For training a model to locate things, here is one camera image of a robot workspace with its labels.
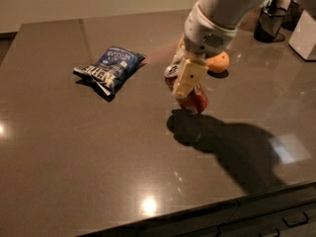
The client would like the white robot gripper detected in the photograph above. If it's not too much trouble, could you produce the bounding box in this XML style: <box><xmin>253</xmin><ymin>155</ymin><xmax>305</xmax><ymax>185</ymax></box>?
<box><xmin>172</xmin><ymin>1</ymin><xmax>238</xmax><ymax>99</ymax></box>

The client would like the red coke can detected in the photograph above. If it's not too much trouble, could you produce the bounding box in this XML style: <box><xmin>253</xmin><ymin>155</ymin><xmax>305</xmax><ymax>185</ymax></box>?
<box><xmin>164</xmin><ymin>63</ymin><xmax>208</xmax><ymax>115</ymax></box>

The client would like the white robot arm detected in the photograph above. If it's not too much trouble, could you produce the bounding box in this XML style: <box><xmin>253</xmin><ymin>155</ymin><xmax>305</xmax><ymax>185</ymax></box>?
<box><xmin>173</xmin><ymin>0</ymin><xmax>265</xmax><ymax>99</ymax></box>

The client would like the orange fruit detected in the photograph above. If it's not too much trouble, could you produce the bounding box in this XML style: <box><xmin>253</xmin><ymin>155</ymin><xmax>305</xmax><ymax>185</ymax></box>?
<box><xmin>206</xmin><ymin>51</ymin><xmax>229</xmax><ymax>73</ymax></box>

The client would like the blue kettle chips bag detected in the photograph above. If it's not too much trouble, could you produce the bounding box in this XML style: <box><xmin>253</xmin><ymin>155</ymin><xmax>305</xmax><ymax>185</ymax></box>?
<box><xmin>73</xmin><ymin>46</ymin><xmax>145</xmax><ymax>96</ymax></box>

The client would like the black mesh cup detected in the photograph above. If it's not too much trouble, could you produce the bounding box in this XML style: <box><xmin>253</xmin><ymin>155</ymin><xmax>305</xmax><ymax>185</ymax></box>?
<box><xmin>254</xmin><ymin>6</ymin><xmax>286</xmax><ymax>42</ymax></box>

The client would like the white box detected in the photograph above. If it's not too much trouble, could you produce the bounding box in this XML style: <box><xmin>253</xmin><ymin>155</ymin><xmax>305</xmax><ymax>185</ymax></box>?
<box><xmin>289</xmin><ymin>10</ymin><xmax>316</xmax><ymax>61</ymax></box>

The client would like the dark drawer handle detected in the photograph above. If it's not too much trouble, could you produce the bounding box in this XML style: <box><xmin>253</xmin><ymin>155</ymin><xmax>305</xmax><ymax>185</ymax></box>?
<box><xmin>282</xmin><ymin>212</ymin><xmax>309</xmax><ymax>228</ymax></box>

